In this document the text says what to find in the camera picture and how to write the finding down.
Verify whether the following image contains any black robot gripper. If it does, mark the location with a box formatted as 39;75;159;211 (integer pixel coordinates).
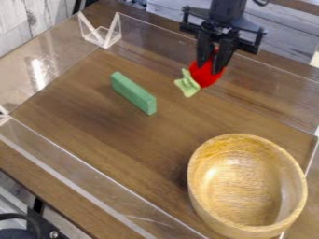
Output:
179;5;266;75

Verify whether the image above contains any red plush strawberry toy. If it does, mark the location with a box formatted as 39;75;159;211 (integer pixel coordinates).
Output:
174;46;229;98

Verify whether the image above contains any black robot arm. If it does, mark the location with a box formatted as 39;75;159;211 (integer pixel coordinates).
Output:
179;0;267;75

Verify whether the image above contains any green rectangular block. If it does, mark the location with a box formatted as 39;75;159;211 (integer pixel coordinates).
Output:
111;72;158;116

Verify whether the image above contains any wooden bowl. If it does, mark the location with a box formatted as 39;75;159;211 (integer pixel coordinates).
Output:
187;134;309;239

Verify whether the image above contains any clear acrylic table barrier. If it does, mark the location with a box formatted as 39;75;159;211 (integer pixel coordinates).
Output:
0;13;319;239

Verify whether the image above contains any clear acrylic corner bracket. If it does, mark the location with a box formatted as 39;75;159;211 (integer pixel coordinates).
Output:
78;13;122;49

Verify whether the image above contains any black clamp with cable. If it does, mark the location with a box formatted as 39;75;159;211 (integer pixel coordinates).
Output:
0;209;70;239

